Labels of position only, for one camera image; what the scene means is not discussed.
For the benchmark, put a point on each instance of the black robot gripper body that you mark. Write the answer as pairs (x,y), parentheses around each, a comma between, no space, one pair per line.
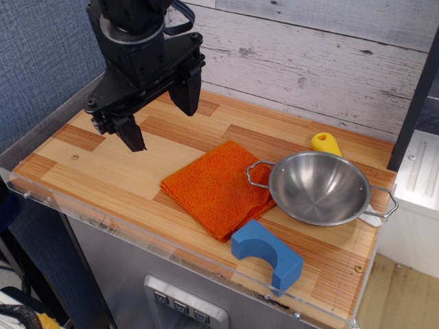
(139,68)

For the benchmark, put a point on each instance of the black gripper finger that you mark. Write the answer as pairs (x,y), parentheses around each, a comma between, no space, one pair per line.
(130,133)
(185,93)

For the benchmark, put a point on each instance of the orange knitted towel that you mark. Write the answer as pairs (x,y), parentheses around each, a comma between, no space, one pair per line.
(215,191)

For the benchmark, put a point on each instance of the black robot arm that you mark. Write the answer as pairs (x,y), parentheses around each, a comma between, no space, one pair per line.
(137,16)

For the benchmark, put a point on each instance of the clear acrylic table guard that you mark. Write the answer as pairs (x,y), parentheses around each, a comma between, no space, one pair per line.
(338,259)

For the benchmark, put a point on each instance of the stainless steel cabinet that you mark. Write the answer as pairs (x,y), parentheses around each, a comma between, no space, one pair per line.
(120,268)

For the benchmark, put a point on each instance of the blue arch foam block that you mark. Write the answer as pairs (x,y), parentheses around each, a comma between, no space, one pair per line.
(254,240)

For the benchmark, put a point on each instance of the silver button control panel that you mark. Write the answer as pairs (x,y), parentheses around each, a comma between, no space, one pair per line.
(173,307)

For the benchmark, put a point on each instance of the yellow black bag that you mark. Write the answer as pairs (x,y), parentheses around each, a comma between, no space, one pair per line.
(28,317)

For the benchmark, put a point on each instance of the white ribbed appliance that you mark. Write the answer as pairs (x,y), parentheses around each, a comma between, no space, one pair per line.
(417,178)

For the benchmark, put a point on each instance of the steel two-handled bowl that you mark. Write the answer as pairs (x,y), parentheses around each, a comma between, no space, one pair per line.
(318,188)

